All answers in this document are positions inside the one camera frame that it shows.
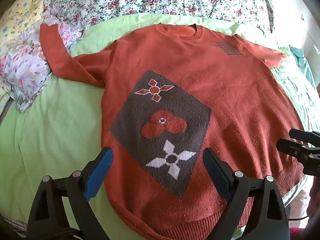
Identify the light green bed sheet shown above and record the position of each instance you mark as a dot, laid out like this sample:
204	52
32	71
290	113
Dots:
55	130

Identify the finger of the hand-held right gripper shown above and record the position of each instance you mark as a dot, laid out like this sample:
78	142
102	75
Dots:
291	147
306	137

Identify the orange knit sweater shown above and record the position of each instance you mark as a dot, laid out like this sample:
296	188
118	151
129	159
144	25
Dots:
237	100

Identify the pastel floral cloth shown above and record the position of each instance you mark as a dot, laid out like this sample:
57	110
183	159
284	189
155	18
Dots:
25	75

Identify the yellow patterned pillow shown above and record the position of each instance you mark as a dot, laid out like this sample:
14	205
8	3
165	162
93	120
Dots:
17	17

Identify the teal cloth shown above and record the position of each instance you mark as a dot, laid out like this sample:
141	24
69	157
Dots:
301	62

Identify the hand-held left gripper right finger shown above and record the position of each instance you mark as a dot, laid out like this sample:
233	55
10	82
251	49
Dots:
217	172

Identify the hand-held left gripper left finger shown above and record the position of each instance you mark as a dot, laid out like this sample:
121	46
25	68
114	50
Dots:
97	172

